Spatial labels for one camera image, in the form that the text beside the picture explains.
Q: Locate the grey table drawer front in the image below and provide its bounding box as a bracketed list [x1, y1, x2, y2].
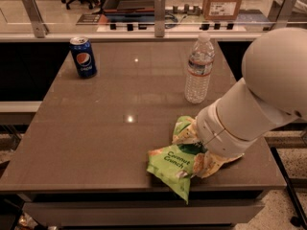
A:
[23, 199, 264, 226]

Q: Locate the brown cardboard box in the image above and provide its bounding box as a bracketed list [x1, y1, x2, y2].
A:
[202, 0, 242, 20]

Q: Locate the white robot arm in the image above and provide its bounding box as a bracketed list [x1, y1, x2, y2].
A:
[173, 28, 307, 178]

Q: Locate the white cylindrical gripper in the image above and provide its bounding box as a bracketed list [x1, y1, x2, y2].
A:
[172, 99, 259, 179]

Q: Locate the right metal railing post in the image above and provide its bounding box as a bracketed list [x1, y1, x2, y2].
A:
[264, 0, 298, 32]

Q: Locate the clear plastic water bottle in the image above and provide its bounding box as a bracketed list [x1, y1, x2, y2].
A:
[185, 33, 215, 104]

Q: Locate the blue pepsi can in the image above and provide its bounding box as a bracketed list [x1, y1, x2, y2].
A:
[69, 36, 97, 79]

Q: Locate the middle metal railing post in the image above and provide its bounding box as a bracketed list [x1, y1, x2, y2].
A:
[154, 0, 165, 37]

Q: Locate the metal railing post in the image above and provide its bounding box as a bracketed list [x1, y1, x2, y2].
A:
[154, 0, 165, 37]
[264, 0, 298, 32]
[21, 0, 49, 38]

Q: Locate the blue and orange cart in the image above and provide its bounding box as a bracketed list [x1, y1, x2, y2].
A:
[103, 0, 154, 23]

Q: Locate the green rice chip bag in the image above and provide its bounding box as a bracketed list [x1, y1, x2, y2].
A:
[147, 116, 208, 202]

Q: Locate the left metal railing post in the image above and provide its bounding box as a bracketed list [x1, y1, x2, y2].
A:
[21, 0, 49, 38]

